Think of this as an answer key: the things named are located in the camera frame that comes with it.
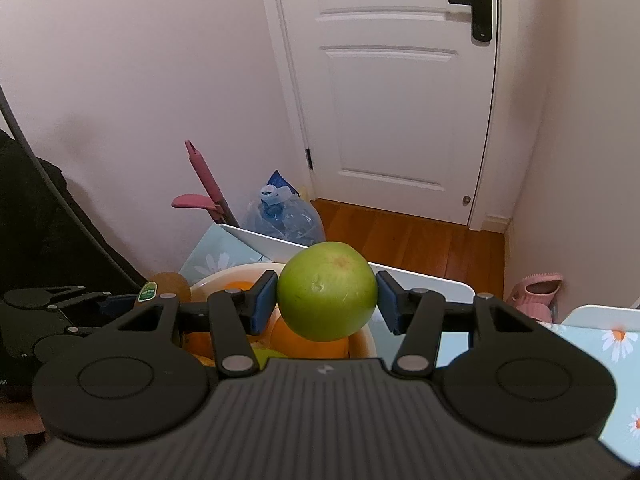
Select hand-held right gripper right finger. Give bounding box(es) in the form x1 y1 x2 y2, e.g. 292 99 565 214
375 270 540 378

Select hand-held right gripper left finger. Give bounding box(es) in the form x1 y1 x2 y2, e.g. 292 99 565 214
116 270 279 379

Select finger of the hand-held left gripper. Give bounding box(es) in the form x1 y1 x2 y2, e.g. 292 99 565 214
3 285 147 314
51 320 122 342

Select brown kiwi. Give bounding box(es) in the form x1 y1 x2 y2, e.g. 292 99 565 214
133 271 192 312

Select cream ceramic bowl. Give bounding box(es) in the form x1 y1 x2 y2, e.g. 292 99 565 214
189 261 374 362

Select green apple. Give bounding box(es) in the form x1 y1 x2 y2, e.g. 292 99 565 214
276 241 379 342

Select black padded jacket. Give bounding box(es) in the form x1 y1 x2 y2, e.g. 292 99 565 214
0 129 147 307

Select black clothes rack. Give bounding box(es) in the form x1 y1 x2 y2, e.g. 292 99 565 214
0 84 149 292

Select pink slipper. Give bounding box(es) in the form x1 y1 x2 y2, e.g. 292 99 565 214
507 273 565 322

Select white panel door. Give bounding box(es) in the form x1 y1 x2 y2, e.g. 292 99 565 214
254 0 550 234

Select light blue daisy tablecloth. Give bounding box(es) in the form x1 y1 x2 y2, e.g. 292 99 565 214
177 223 640 468

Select pink long-handled dustpan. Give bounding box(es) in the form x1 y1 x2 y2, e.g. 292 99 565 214
171 139 242 229

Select black door lock handle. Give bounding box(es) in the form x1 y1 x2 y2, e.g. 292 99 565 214
448 0 494 43

